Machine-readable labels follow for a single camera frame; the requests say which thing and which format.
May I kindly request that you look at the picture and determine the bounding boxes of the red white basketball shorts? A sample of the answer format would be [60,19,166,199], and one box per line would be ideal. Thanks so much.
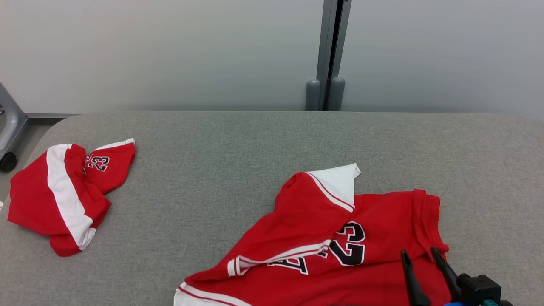
[8,138,136,257]

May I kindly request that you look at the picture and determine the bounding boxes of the grey partition post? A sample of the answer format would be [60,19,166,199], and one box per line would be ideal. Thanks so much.
[317,0,352,111]

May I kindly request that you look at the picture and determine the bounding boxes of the red white jersey shirt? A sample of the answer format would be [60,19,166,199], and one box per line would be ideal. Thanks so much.
[173,164,452,306]

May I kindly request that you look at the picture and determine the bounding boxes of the grey cylindrical post foot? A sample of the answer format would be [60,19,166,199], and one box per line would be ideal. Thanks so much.
[327,76,346,111]
[306,79,321,111]

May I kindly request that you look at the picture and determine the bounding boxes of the black caster wheel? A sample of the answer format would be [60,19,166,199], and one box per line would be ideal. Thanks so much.
[0,152,17,173]

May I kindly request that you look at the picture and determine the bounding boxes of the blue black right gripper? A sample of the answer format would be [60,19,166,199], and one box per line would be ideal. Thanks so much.
[401,247,466,306]

